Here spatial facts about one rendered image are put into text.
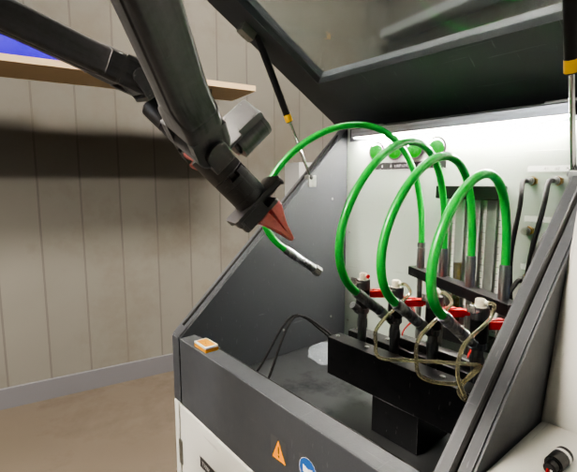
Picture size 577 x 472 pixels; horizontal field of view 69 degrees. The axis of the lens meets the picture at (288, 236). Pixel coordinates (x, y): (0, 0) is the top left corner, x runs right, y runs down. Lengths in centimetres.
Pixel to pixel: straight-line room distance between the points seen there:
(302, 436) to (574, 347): 39
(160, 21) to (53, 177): 239
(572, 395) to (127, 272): 256
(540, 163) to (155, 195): 233
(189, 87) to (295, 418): 48
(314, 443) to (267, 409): 11
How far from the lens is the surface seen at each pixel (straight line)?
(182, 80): 49
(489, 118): 100
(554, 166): 97
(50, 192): 279
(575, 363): 68
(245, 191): 65
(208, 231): 298
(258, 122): 65
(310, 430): 66
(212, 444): 97
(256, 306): 109
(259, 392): 75
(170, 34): 45
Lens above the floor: 130
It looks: 7 degrees down
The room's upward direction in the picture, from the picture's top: straight up
